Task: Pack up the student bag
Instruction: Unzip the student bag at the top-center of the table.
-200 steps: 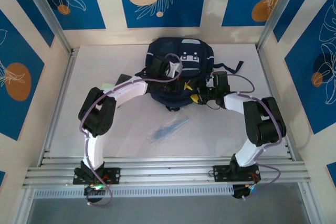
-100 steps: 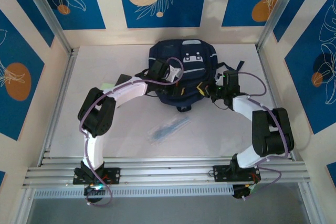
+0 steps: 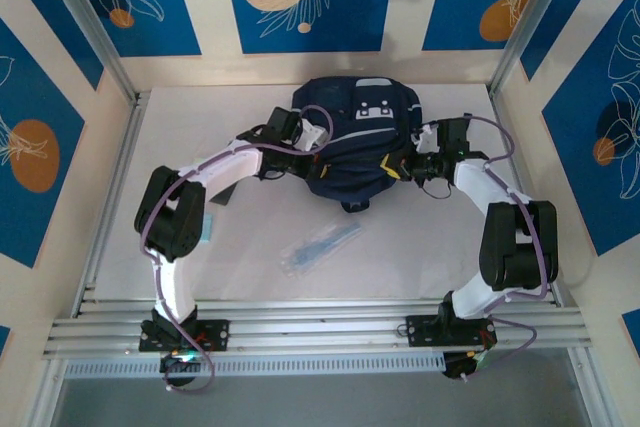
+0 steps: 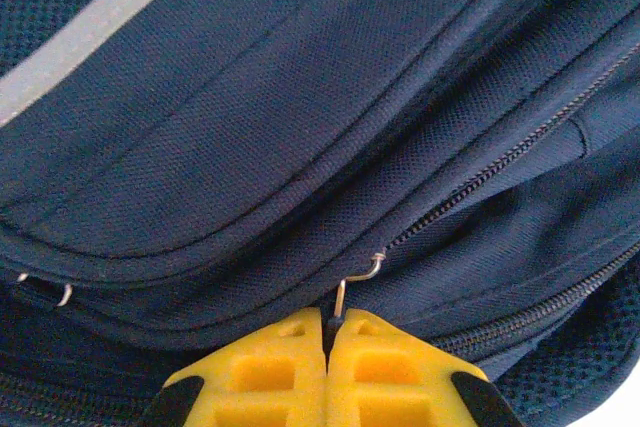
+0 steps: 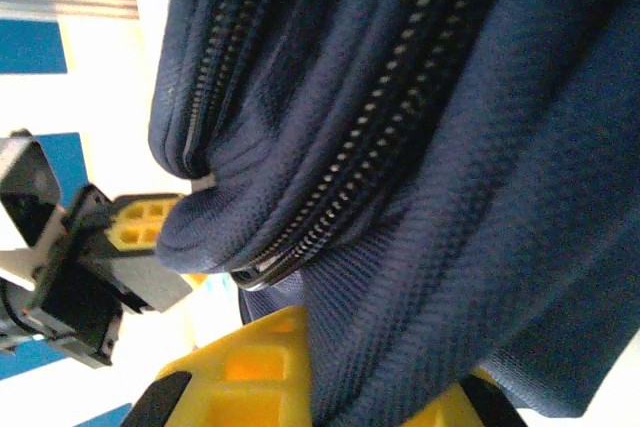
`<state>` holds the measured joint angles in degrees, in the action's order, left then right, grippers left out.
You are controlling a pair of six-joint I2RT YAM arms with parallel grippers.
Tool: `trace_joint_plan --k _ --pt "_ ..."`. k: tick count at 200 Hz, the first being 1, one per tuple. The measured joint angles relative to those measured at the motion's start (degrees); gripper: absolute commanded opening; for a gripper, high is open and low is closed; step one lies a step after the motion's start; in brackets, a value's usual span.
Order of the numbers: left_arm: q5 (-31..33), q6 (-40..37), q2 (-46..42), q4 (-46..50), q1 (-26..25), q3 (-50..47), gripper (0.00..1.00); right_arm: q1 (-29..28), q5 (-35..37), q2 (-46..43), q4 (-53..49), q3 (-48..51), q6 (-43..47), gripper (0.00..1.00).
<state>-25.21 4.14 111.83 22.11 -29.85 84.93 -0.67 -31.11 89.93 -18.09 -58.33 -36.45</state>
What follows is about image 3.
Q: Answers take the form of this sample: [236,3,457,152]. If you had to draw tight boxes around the navy blue student backpack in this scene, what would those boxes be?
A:
[290,75,427,214]

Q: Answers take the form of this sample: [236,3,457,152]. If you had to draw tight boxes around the clear bag of blue pens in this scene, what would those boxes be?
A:
[277,218,365,279]

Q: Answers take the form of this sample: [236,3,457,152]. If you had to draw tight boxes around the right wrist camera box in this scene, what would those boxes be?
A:
[410,120,442,154]

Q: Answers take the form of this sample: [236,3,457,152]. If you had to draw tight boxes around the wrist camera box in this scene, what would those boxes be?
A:
[296,118,332,152]
[410,120,442,154]

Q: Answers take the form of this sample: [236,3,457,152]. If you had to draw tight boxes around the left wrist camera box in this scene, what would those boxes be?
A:
[296,118,332,152]

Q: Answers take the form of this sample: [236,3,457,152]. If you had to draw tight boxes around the aluminium side rail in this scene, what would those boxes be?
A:
[487,89,567,309]
[71,90,150,319]

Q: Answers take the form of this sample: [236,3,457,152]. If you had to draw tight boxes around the aluminium frame post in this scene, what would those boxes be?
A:
[35,0,141,104]
[566,348,620,427]
[488,0,587,98]
[24,359,70,427]

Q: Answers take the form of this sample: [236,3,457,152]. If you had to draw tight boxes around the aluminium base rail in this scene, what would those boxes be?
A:
[42,298,595,361]

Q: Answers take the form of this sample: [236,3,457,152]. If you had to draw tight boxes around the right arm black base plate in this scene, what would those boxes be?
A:
[405,314,499,349]

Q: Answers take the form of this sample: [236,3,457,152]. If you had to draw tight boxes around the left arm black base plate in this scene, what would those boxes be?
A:
[138,319,231,354]

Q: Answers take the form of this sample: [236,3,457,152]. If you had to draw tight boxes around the grey slotted cable duct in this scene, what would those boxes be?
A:
[63,350,447,380]

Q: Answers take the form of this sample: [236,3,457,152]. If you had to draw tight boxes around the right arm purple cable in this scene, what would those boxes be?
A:
[452,114,547,384]

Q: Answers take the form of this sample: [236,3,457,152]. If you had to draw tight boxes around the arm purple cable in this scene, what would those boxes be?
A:
[138,104,335,394]
[452,114,547,384]

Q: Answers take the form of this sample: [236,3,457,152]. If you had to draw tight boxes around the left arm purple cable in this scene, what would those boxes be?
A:
[138,104,335,394]

